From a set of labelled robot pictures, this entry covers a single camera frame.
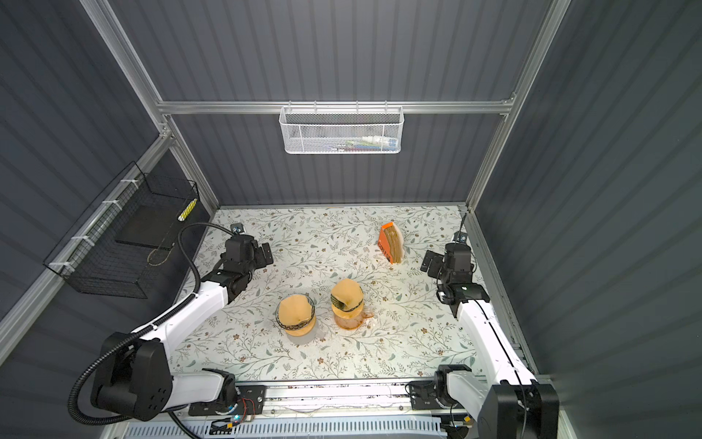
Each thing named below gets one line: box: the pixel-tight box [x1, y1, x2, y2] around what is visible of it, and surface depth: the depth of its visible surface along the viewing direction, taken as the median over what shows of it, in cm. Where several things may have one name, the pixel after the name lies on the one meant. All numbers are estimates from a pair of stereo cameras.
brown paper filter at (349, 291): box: [330, 278, 364, 311], surface depth 81 cm
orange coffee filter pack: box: [377, 222, 405, 265], surface depth 101 cm
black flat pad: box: [115, 204, 185, 249], surface depth 80 cm
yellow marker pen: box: [177, 197, 198, 223], surface depth 84 cm
